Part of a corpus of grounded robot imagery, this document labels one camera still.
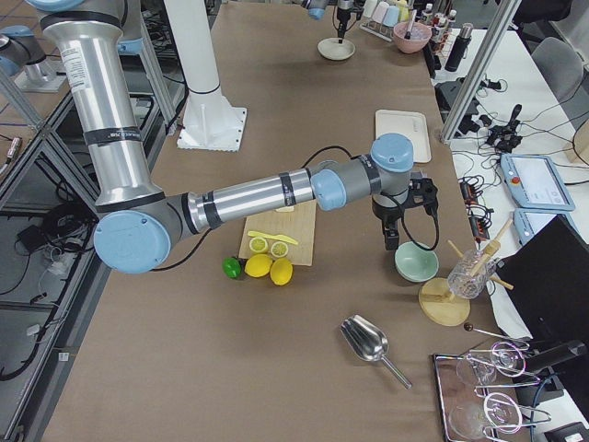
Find wooden cutting board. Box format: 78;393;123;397
238;201;317;266

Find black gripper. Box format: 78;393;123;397
336;0;364;43
372;172;437;251

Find whole yellow lemon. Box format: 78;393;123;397
270;258;294;286
244;254;273;278

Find metal muddler in bowl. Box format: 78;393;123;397
404;9;417;40

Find aluminium frame post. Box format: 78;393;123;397
440;0;521;145

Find metal ice scoop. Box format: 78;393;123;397
340;314;412;390

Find clear textured glass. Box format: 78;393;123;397
447;250;497;299

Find yellow plastic knife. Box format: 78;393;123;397
247;230;299;245

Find black laptop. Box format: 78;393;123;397
498;215;588;343

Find round cream plate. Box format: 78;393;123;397
318;38;355;61

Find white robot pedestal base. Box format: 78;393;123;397
165;0;247;152

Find upper whole yellow lemon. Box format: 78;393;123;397
244;254;273;278

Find pink cup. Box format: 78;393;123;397
371;1;389;24

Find yellow cup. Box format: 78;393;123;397
393;0;410;17

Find white cup rack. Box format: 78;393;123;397
360;4;399;41

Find black thermos bottle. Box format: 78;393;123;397
445;23;474;72

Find blue teach pendant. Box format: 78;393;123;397
513;208;559;246
500;154;575;212

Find pink bowl with ice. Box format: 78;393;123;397
393;22;432;53

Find blue cup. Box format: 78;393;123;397
382;5;399;28

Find mirror tray with glasses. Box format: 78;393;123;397
431;340;589;442

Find lemon half slice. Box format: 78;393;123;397
248;237;269;254
269;241;289;259

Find wooden glass drying stand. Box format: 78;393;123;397
419;219;514;326

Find cream rectangular tray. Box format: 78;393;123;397
375;110;432;164

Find lower whole yellow lemon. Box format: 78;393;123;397
270;258;294;286

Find green lime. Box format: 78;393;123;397
222;257;243;279

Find lower lemon half slice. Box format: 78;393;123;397
269;241;289;259

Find upper blue teach pendant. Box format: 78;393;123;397
500;154;575;212

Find mint green bowl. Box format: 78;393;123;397
395;242;439;283

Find upper lemon half slice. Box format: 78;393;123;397
248;237;269;254

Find lower blue teach pendant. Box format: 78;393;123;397
513;208;559;246

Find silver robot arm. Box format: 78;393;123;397
296;0;364;43
34;1;438;273

